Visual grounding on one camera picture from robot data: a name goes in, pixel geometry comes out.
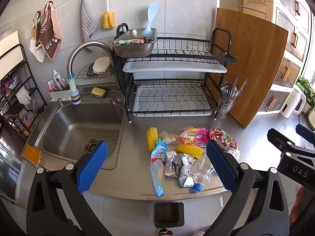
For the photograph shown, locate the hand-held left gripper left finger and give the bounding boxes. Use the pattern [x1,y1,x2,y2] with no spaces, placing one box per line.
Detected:
[26,140,114,236]

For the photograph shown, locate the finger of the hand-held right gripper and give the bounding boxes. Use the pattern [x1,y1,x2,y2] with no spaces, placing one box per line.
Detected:
[267,128,296,151]
[295,124,315,138]

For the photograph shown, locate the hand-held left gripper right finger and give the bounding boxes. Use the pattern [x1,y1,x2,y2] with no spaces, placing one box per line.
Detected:
[205,140,291,236]

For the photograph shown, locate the red snack wrapper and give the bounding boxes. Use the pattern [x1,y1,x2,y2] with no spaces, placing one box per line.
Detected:
[209,127,238,151]

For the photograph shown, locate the pink orange candy wrapper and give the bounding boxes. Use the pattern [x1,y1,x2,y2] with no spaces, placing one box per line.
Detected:
[176,126,210,146]

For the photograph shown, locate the silver wrapper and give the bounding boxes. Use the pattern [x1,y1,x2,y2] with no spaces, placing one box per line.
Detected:
[164,151,184,178]
[178,154,196,188]

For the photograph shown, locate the blue snack packet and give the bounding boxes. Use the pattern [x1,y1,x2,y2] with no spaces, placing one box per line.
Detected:
[150,139,168,197]

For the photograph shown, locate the black trash bin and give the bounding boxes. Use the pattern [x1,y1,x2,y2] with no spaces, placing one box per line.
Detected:
[154,202,185,229]

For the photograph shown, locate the person's right forearm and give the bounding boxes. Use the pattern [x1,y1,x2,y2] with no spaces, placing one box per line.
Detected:
[289,185,307,227]

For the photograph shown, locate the white crumpled paper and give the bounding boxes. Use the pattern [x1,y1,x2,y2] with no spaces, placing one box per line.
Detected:
[226,147,241,162]

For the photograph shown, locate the clear plastic bottle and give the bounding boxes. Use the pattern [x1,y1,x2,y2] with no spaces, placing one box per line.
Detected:
[192,150,215,192]

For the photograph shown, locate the white electric kettle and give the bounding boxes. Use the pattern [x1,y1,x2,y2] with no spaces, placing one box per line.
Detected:
[280,85,307,119]

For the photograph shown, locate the yellow foam fruit net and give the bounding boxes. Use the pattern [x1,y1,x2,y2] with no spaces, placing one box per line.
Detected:
[146,127,158,152]
[177,144,205,160]

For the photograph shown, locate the stainless steel sink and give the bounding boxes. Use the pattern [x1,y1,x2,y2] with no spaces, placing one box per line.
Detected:
[27,101,125,171]

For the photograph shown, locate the green potted plant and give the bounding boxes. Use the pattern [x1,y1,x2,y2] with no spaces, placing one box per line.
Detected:
[296,75,315,97]

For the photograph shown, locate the glass cutlery holder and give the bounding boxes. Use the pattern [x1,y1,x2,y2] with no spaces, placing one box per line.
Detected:
[217,95,237,121]

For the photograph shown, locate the white crumpled plastic film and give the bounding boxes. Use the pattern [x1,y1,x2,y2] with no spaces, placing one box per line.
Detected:
[159,131,179,145]

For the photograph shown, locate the orange cleaning cloth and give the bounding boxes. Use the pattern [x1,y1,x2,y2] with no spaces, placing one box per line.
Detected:
[22,145,43,165]

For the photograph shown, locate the thin bottle brush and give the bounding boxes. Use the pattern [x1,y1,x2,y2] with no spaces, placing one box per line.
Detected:
[237,79,248,96]

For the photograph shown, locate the pink fleece clothing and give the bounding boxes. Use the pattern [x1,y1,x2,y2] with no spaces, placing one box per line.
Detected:
[193,227,210,236]

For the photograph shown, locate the yellow soap bar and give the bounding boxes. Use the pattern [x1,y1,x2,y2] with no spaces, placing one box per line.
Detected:
[91,87,106,97]

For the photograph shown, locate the metal spoon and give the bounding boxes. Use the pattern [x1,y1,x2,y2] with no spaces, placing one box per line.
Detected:
[220,82,231,99]

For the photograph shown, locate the wooden cutting board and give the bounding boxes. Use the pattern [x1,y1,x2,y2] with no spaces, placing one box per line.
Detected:
[209,8,289,128]

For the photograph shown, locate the white toothbrush holder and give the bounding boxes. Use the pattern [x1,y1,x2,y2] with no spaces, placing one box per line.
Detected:
[49,88,72,103]

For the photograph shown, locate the white drip tray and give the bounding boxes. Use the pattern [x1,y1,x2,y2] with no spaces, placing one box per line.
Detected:
[122,61,227,74]
[132,86,212,117]

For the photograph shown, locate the beige drawer cabinet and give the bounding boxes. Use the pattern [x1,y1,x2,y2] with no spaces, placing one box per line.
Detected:
[242,0,313,114]

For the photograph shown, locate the white toothpaste tube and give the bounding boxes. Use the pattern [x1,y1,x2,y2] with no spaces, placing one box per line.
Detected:
[52,70,65,90]

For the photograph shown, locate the steel wool scrubber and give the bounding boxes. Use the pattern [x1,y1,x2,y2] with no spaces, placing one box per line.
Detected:
[86,63,98,77]

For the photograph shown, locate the black metal shelf rack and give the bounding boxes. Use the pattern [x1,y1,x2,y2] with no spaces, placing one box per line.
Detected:
[0,44,48,142]

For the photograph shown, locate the white gloves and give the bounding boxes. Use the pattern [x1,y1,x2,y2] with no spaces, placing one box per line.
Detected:
[15,87,32,105]

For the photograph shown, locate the white sponge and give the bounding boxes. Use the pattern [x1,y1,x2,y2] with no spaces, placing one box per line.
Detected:
[93,56,111,73]

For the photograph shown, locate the curved metal faucet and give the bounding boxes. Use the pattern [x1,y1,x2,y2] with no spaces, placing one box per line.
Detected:
[66,41,114,105]

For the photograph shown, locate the metal colander basket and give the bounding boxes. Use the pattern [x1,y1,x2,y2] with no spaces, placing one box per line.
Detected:
[112,28,157,58]

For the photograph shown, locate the white brown hanging towel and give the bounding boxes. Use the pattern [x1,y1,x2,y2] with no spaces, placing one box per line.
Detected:
[30,10,46,63]

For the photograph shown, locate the brown pink hanging towel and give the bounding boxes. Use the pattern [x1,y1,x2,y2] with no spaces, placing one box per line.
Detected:
[40,1,62,61]

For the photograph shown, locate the grey striped dishcloth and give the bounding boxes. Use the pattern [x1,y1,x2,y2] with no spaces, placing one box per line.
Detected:
[80,0,98,44]

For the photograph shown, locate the yellow sponge brush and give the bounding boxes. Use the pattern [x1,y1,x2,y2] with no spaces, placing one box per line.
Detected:
[103,0,116,29]

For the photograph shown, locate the light blue rice paddle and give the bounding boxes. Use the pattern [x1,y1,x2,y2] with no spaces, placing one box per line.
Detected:
[142,3,158,37]

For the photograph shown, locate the black wire sponge basket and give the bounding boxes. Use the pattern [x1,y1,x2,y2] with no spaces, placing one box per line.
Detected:
[76,63,115,80]

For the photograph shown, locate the black wire dish rack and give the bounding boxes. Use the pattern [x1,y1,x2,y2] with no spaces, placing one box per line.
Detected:
[113,23,237,123]

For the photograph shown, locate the pastel utensil handles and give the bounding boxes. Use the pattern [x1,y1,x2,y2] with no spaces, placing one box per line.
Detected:
[118,37,154,45]

